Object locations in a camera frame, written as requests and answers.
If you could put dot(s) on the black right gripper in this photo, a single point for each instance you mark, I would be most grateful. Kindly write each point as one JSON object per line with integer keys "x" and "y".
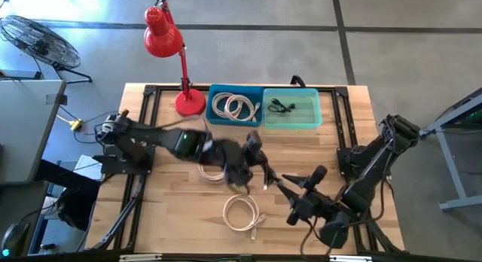
{"x": 307, "y": 203}

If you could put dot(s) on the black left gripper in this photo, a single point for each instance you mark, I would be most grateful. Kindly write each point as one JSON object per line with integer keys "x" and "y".
{"x": 241, "y": 160}

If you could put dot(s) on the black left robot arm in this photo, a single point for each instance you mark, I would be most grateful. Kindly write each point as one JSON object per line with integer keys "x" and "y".
{"x": 184, "y": 141}

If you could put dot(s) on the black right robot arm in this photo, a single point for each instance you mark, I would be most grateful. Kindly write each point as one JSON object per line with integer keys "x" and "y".
{"x": 371, "y": 164}

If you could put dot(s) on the teal translucent plastic bin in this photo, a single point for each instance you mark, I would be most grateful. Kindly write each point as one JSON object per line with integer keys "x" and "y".
{"x": 305, "y": 117}

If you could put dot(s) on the blue plastic bin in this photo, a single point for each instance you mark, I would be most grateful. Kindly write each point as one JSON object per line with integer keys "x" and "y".
{"x": 256, "y": 90}

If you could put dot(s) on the workbench with metal legs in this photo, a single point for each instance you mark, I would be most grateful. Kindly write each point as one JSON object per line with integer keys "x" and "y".
{"x": 448, "y": 160}

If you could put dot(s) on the red desk lamp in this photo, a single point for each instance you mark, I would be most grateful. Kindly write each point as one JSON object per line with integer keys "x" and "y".
{"x": 163, "y": 38}

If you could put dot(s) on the white box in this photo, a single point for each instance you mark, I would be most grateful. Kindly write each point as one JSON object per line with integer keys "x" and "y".
{"x": 88, "y": 166}

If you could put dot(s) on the black bag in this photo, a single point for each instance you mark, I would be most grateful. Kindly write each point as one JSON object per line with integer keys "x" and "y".
{"x": 75, "y": 209}

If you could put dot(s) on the yellow power plug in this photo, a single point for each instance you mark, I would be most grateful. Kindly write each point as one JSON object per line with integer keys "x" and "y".
{"x": 76, "y": 124}

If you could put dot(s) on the grey desk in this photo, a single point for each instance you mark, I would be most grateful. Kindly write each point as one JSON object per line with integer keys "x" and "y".
{"x": 26, "y": 130}

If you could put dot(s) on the black computer mouse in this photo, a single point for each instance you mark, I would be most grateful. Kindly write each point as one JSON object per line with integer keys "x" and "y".
{"x": 14, "y": 235}

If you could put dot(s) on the black floor fan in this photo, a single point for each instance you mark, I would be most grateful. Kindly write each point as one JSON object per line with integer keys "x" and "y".
{"x": 39, "y": 41}

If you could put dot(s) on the silver metal bracket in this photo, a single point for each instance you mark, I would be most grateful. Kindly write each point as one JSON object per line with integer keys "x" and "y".
{"x": 350, "y": 258}
{"x": 140, "y": 258}

